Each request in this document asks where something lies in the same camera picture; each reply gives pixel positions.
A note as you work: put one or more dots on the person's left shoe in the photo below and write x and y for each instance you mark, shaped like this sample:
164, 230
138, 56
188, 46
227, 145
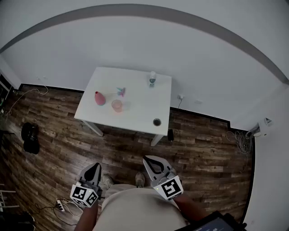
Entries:
108, 180

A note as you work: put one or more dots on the pink and teal toy flower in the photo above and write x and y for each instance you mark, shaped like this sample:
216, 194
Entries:
121, 91

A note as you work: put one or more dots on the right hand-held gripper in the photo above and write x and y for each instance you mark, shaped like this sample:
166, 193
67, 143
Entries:
170, 188

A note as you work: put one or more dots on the pink translucent cup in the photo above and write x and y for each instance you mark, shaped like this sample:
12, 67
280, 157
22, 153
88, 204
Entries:
117, 106

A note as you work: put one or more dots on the black tablet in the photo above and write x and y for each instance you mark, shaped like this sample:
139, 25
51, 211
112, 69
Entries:
214, 223

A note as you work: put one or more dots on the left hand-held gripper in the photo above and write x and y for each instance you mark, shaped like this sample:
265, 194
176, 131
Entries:
84, 194

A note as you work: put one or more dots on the person's right shoe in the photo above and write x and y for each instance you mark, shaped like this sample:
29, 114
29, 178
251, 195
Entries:
140, 179

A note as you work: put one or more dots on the person's left forearm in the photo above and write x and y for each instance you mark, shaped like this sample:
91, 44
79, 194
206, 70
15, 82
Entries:
87, 217

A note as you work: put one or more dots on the person's shoe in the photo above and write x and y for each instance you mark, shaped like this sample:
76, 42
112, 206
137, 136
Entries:
108, 180
140, 179

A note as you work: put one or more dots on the black device on floor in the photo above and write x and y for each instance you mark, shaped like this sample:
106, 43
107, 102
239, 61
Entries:
170, 134

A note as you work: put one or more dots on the white power strip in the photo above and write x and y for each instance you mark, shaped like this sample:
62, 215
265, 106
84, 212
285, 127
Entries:
60, 205

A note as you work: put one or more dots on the person's right forearm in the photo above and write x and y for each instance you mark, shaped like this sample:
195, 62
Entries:
190, 208

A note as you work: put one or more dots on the black bag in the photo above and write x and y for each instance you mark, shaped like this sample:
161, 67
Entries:
30, 138

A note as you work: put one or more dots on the person's beige trousers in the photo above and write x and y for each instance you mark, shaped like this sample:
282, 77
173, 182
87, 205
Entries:
137, 209

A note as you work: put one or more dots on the pink vase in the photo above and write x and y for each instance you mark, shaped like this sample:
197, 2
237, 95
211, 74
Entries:
99, 99

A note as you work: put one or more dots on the white table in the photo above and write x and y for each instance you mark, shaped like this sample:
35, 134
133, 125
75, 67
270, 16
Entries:
94, 128

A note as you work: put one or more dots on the dark round table grommet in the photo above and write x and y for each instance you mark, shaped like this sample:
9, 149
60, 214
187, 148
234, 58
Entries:
157, 122

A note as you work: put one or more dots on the clear water bottle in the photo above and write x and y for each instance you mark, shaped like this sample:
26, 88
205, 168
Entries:
152, 80

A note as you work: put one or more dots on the white metal rack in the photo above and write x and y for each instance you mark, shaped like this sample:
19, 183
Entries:
5, 198

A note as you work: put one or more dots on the white network box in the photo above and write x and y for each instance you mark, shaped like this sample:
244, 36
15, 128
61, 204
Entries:
264, 127

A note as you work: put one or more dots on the dark shelf unit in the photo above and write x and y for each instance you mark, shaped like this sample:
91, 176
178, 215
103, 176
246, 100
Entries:
4, 86

